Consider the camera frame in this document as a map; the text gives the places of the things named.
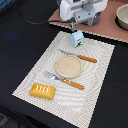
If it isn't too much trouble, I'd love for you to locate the small milk carton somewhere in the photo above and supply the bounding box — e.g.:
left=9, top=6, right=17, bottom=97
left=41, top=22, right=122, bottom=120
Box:
left=70, top=30, right=84, bottom=47

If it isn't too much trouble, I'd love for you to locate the fork with wooden handle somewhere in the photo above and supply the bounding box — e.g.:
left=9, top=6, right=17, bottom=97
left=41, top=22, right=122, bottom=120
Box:
left=43, top=71, right=84, bottom=90

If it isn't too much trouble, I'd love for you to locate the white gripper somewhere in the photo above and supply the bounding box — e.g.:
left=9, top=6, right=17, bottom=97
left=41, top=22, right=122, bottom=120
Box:
left=59, top=0, right=108, bottom=26

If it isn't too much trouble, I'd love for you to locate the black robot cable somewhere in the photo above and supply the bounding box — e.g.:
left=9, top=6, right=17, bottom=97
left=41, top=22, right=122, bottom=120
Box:
left=14, top=0, right=64, bottom=26

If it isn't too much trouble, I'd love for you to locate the beige bowl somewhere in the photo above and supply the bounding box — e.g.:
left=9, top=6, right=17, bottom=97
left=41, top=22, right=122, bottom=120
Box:
left=116, top=4, right=128, bottom=30

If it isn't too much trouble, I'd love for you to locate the knife with wooden handle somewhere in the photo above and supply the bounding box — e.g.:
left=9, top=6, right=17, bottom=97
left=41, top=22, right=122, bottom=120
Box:
left=59, top=49, right=97, bottom=63

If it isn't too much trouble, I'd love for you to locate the round wooden plate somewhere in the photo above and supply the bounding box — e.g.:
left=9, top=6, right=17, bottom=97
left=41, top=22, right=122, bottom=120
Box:
left=55, top=55, right=83, bottom=79

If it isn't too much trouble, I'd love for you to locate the striped beige placemat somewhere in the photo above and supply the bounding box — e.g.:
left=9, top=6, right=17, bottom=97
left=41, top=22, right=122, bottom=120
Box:
left=13, top=31, right=114, bottom=128

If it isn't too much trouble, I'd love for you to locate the pink stove board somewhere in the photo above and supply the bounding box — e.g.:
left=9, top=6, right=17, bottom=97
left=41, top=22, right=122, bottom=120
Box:
left=49, top=0, right=128, bottom=42

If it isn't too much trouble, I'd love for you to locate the yellow bread loaf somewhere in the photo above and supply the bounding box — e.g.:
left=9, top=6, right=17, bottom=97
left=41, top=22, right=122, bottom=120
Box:
left=30, top=83, right=56, bottom=100

